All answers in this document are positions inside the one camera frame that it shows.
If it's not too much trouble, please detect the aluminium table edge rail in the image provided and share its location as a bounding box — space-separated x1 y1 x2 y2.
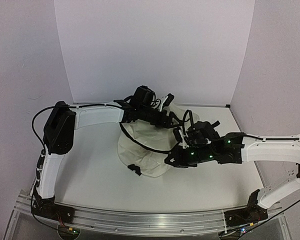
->
71 100 231 109

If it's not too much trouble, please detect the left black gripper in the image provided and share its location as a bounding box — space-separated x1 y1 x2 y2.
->
139 104 183 128

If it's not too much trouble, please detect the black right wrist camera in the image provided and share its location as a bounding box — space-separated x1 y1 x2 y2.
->
172 109 221 149

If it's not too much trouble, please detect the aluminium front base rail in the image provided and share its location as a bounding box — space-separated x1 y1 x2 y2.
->
4 192 291 240

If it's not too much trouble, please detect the beige canvas backpack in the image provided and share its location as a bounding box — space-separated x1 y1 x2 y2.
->
116 102 221 179

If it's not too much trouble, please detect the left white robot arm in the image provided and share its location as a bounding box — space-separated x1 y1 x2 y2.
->
33 100 184 218

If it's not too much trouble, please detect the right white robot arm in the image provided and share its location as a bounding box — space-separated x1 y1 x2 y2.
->
164 132 300 209

